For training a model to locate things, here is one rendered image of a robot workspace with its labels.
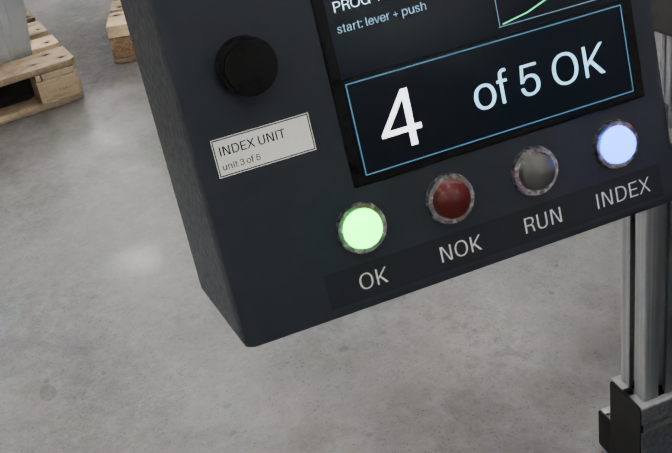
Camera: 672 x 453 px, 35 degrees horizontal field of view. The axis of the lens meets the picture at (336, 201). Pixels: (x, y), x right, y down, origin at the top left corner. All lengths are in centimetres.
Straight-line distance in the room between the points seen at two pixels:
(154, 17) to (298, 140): 9
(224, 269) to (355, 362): 171
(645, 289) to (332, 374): 151
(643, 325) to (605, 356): 143
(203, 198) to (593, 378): 168
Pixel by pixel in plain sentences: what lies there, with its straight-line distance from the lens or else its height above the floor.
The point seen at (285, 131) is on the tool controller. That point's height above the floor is 117.
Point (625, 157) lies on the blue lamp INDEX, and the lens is 60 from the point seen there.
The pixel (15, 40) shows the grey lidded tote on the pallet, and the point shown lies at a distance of 371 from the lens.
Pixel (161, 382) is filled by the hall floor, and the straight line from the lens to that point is 230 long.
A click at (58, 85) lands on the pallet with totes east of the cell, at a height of 7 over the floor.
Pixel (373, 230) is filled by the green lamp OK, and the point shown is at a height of 112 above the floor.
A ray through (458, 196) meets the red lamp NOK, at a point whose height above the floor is 112.
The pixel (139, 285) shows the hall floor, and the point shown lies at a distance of 261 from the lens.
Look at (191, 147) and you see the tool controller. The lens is 52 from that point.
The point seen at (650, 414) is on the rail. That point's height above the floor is 85.
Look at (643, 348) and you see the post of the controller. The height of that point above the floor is 91.
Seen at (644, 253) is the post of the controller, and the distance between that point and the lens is 74.
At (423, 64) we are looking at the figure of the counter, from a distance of 54.
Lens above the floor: 140
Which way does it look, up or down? 30 degrees down
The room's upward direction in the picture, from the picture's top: 9 degrees counter-clockwise
